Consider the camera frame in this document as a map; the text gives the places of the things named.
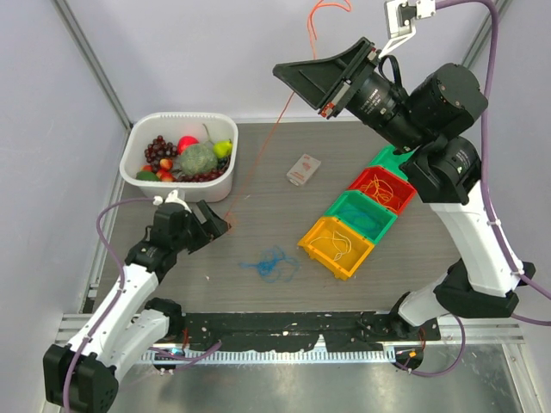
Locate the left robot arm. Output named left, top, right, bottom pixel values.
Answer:
left=43, top=191, right=231, bottom=412

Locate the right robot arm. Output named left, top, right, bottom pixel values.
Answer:
left=273, top=39, right=536, bottom=340

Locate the red apple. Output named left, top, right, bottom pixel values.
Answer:
left=176, top=135, right=200, bottom=154

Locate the aluminium frame post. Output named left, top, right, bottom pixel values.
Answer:
left=461, top=0, right=513, bottom=69
left=50, top=0, right=134, bottom=133

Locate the far green plastic bin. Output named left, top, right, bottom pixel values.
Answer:
left=368, top=145, right=413, bottom=181

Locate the grey card box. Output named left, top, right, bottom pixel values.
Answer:
left=286, top=154, right=321, bottom=187

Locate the white fruit basket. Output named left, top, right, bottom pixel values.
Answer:
left=119, top=112, right=238, bottom=202

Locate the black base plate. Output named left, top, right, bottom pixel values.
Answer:
left=178, top=311, right=441, bottom=353

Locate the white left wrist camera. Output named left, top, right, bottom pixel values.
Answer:
left=152, top=189, right=192, bottom=213

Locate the green lime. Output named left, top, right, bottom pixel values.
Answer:
left=135, top=170, right=160, bottom=182

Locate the aluminium frame post left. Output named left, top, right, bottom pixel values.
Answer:
left=50, top=0, right=134, bottom=133

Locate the white slotted cable duct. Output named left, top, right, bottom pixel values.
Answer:
left=133, top=348, right=397, bottom=365

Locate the yellow cable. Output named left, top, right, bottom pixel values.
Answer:
left=359, top=174, right=408, bottom=212

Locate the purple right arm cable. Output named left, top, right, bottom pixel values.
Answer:
left=393, top=0, right=551, bottom=379

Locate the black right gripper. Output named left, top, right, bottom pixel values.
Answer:
left=274, top=37, right=430, bottom=155

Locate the white cable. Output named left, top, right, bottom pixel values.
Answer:
left=310, top=230, right=353, bottom=262

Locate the near green plastic bin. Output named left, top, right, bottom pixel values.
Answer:
left=324, top=190, right=397, bottom=244

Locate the red plastic bin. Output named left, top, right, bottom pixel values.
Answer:
left=348, top=166, right=417, bottom=216

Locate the green plastic bin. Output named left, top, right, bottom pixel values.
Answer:
left=324, top=190, right=397, bottom=244
left=368, top=145, right=413, bottom=181

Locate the blue cable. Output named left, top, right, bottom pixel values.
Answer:
left=339, top=206, right=384, bottom=236
left=238, top=244, right=301, bottom=285

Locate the dark red grape bunch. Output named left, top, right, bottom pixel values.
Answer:
left=144, top=135, right=178, bottom=164

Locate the orange cable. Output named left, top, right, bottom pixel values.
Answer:
left=223, top=0, right=353, bottom=233

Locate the strawberry pile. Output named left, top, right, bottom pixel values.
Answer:
left=141, top=159, right=176, bottom=182

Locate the green melon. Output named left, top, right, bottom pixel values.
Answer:
left=178, top=144, right=218, bottom=176

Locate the aluminium frame post right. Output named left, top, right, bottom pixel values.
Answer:
left=461, top=0, right=513, bottom=69

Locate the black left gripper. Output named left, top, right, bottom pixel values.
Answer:
left=172, top=200, right=229, bottom=254

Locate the yellow plastic bin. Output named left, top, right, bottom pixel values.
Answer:
left=298, top=217, right=375, bottom=280

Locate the green pear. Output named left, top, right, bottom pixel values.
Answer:
left=213, top=140, right=233, bottom=159

